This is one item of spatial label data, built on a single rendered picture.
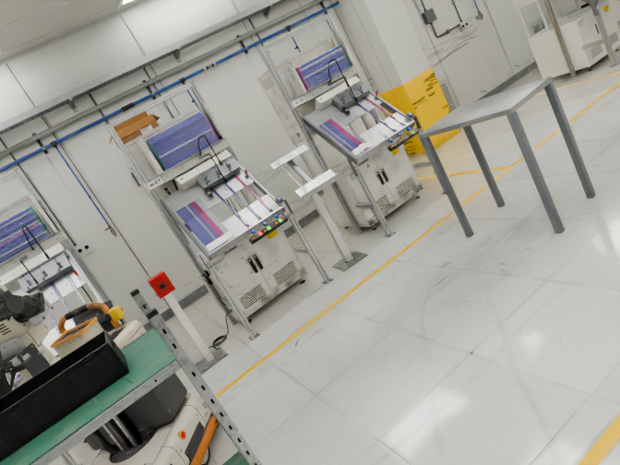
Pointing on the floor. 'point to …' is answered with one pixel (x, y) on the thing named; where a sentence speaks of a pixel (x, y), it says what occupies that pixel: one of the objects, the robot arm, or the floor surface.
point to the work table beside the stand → (491, 109)
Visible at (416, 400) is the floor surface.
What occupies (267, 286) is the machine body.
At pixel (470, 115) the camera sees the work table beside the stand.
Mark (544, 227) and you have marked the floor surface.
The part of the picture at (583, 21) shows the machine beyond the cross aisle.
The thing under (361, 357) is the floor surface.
